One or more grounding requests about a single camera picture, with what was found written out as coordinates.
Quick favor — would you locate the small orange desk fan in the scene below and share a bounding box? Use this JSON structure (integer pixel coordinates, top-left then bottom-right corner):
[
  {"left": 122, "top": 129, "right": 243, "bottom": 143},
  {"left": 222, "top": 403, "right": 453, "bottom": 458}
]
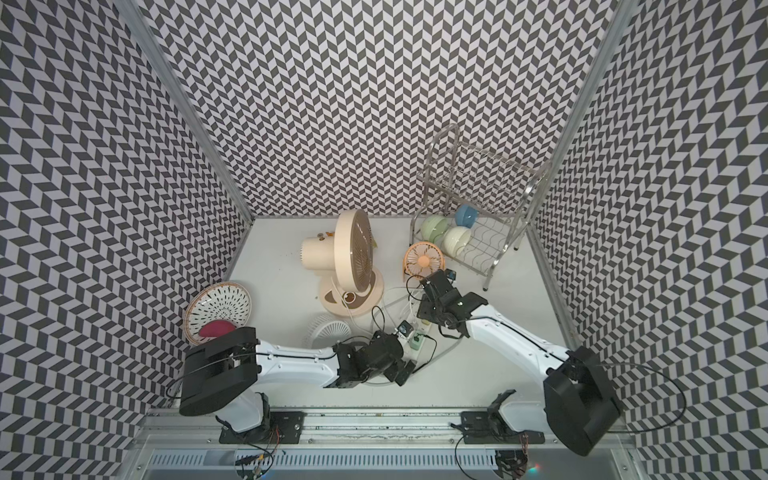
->
[{"left": 403, "top": 241, "right": 445, "bottom": 279}]

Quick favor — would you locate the white power strip cable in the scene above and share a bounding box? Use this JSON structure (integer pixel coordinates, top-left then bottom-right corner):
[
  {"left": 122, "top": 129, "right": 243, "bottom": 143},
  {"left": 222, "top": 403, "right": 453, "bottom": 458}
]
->
[{"left": 359, "top": 285, "right": 463, "bottom": 361}]

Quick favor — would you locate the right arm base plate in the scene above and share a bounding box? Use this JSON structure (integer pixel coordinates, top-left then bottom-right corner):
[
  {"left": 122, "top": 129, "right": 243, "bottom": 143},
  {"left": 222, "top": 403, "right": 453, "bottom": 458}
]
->
[{"left": 459, "top": 410, "right": 546, "bottom": 445}]

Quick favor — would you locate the white bowl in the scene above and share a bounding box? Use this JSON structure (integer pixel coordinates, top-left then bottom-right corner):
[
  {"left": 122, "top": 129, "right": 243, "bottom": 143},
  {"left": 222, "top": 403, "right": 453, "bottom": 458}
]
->
[{"left": 442, "top": 226, "right": 472, "bottom": 257}]

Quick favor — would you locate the black thin cable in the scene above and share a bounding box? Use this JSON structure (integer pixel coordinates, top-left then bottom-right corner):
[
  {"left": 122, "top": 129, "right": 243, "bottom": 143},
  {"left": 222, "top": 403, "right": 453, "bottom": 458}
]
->
[{"left": 413, "top": 332, "right": 439, "bottom": 374}]

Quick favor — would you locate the patterned plate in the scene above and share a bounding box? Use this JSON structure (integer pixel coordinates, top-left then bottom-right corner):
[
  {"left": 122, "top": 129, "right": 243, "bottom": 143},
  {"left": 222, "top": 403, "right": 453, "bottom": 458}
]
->
[{"left": 183, "top": 281, "right": 252, "bottom": 346}]

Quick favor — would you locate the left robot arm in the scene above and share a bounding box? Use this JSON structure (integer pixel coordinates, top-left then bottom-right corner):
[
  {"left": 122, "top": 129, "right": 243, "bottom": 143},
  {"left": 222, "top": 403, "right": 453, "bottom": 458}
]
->
[{"left": 179, "top": 327, "right": 416, "bottom": 441}]

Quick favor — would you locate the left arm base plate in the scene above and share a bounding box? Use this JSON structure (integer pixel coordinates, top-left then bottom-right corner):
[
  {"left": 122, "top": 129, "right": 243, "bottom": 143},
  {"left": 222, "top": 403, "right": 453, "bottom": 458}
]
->
[{"left": 215, "top": 410, "right": 306, "bottom": 445}]

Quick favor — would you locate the metal dish rack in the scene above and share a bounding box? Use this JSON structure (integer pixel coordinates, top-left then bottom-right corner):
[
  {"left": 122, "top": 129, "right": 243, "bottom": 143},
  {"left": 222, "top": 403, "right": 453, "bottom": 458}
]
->
[{"left": 410, "top": 124, "right": 553, "bottom": 290}]

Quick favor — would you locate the large beige desk fan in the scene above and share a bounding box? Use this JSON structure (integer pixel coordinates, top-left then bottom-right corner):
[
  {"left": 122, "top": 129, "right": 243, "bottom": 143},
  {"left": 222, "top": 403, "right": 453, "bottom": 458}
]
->
[{"left": 300, "top": 210, "right": 384, "bottom": 318}]

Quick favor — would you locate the green plug adapter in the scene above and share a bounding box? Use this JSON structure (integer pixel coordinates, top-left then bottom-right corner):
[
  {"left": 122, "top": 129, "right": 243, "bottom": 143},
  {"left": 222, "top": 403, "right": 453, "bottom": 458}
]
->
[{"left": 408, "top": 334, "right": 424, "bottom": 351}]

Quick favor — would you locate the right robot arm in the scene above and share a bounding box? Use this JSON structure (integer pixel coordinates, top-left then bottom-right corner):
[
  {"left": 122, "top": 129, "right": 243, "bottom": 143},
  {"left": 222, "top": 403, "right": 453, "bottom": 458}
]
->
[{"left": 417, "top": 269, "right": 622, "bottom": 457}]

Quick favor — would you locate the small white desk fan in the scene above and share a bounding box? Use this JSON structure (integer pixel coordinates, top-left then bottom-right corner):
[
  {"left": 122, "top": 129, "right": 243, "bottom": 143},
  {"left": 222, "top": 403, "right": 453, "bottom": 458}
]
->
[{"left": 303, "top": 315, "right": 352, "bottom": 349}]

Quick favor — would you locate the blue bowl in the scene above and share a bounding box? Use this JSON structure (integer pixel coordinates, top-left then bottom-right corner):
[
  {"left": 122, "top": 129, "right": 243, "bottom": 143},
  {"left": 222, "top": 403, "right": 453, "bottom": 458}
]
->
[{"left": 454, "top": 204, "right": 479, "bottom": 229}]

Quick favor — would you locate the white power strip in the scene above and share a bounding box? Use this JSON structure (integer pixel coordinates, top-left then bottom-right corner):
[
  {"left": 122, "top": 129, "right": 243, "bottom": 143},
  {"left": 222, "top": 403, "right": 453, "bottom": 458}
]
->
[{"left": 407, "top": 320, "right": 430, "bottom": 351}]

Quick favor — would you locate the magenta object on plate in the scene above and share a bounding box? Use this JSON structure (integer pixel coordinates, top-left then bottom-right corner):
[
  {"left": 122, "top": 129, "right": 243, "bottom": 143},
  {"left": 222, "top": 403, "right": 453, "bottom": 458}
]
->
[{"left": 198, "top": 319, "right": 238, "bottom": 338}]

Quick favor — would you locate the green bowl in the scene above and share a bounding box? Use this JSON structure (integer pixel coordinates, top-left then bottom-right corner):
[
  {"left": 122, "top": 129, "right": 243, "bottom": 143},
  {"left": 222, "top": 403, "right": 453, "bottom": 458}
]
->
[{"left": 420, "top": 214, "right": 450, "bottom": 244}]

